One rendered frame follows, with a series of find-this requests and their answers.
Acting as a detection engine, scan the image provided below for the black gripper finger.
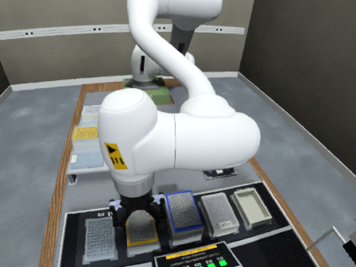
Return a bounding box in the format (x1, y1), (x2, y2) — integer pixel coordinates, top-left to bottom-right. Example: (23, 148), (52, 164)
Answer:
(141, 192), (167, 232)
(109, 199), (135, 238)

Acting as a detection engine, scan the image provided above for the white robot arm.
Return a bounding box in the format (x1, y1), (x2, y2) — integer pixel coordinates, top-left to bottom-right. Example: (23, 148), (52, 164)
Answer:
(97, 0), (261, 197)

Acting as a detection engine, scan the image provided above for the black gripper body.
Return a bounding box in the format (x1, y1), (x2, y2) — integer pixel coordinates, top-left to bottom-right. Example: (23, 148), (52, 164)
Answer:
(119, 189), (155, 211)

